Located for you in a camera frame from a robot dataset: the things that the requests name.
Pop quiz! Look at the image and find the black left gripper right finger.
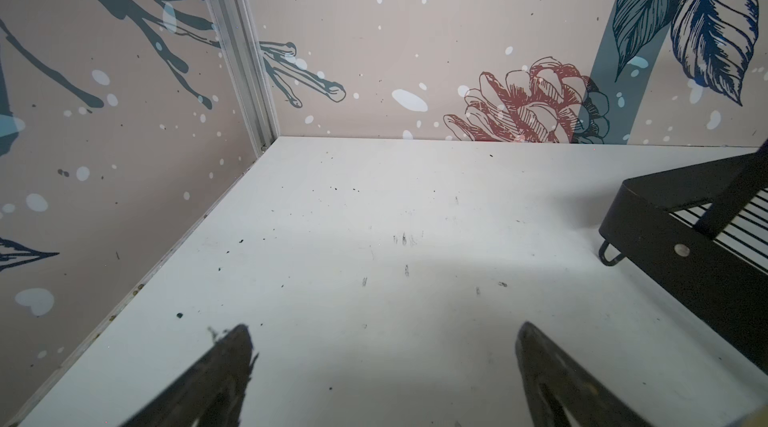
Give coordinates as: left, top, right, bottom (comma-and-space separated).
515, 322, 649, 426

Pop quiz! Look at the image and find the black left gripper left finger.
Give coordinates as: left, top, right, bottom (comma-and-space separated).
124, 324, 258, 427

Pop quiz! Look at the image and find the black wire dish rack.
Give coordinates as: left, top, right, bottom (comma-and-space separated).
598, 146, 767, 370

